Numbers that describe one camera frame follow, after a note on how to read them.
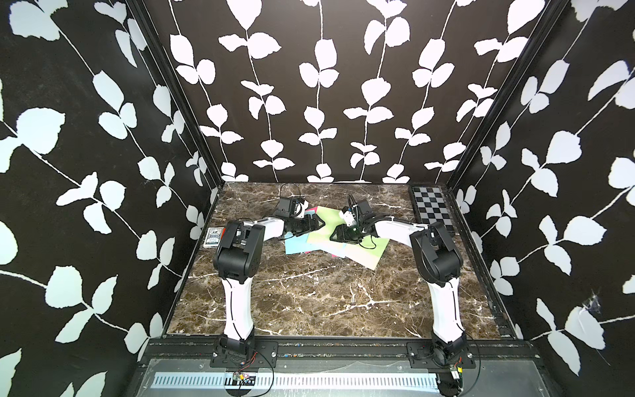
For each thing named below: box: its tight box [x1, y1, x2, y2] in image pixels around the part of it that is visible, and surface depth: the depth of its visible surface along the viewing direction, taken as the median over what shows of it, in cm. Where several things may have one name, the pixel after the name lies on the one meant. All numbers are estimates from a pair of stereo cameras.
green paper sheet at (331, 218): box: [305, 205, 346, 243], surface depth 108 cm
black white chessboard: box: [412, 186, 456, 233], surface depth 113 cm
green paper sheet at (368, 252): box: [344, 234, 391, 271], surface depth 97 cm
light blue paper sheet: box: [284, 231, 320, 255], surface depth 100 cm
